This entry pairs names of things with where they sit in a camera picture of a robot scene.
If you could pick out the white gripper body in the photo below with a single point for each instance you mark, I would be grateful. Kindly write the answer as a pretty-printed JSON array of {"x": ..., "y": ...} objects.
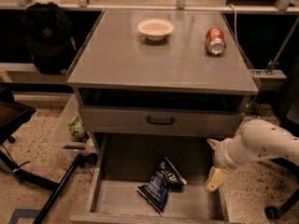
[{"x": 221, "y": 155}]

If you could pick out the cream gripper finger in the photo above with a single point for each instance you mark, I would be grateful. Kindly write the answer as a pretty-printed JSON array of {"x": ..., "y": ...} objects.
[
  {"x": 216, "y": 177},
  {"x": 213, "y": 143}
]

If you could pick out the blue chip bag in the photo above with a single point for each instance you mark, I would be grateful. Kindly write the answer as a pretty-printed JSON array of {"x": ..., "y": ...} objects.
[{"x": 157, "y": 190}]

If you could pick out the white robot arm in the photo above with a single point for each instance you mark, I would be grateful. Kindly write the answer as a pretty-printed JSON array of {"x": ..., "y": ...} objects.
[{"x": 259, "y": 140}]

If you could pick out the open grey bottom drawer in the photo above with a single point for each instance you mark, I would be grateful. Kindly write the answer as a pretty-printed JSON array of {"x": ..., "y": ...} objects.
[{"x": 127, "y": 161}]

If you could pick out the grey drawer cabinet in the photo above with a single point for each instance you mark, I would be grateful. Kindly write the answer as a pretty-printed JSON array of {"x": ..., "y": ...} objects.
[{"x": 121, "y": 67}]

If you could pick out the closed grey drawer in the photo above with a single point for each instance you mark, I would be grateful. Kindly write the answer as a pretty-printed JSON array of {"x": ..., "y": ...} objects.
[{"x": 108, "y": 119}]

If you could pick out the green chip bag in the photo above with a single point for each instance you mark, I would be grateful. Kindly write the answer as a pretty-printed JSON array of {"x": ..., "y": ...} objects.
[{"x": 77, "y": 130}]

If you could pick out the red soda can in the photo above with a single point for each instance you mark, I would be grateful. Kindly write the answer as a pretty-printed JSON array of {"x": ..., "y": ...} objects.
[{"x": 215, "y": 42}]

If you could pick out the white bowl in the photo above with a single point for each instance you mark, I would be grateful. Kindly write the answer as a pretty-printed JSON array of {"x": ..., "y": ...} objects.
[{"x": 155, "y": 29}]

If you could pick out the black backpack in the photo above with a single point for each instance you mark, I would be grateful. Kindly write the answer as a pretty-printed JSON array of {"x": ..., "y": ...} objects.
[{"x": 48, "y": 35}]

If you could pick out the black drawer handle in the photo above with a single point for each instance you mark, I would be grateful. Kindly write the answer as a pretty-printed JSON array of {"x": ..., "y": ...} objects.
[{"x": 161, "y": 122}]

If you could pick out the metal strut with bracket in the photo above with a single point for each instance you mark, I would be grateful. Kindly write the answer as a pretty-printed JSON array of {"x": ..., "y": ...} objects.
[{"x": 272, "y": 63}]

